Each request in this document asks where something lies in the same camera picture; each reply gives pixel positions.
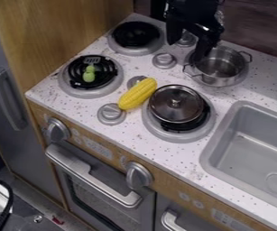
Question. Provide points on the silver pot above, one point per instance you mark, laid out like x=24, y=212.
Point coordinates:
x=220, y=67

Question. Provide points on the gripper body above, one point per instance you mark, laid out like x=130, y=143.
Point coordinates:
x=194, y=19

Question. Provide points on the toy sink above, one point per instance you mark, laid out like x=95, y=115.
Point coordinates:
x=253, y=150

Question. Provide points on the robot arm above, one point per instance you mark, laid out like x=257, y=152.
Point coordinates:
x=184, y=3

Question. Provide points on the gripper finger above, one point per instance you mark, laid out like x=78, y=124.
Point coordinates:
x=204, y=45
x=173, y=34

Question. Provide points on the silver lid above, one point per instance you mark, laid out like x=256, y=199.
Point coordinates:
x=176, y=103

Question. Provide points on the yellow toy corn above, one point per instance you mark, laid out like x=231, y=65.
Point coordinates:
x=137, y=94

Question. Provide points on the green toy spatula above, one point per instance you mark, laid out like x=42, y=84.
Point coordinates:
x=89, y=75

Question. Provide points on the grey toy fridge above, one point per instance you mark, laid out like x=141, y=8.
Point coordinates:
x=12, y=120

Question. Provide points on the toy stove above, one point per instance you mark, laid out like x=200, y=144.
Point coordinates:
x=104, y=87

